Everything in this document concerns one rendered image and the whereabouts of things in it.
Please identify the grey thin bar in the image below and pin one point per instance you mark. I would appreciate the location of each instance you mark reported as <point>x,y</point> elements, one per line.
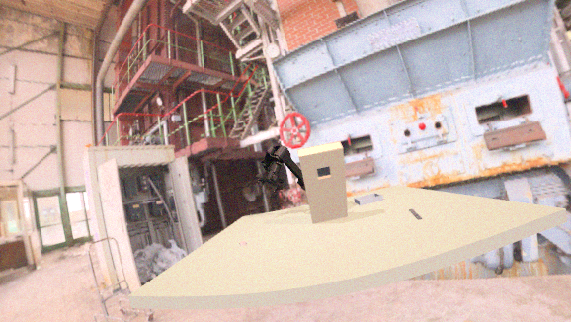
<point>416,214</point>

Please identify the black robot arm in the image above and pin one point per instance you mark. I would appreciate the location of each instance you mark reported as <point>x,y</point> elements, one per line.
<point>282,156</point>

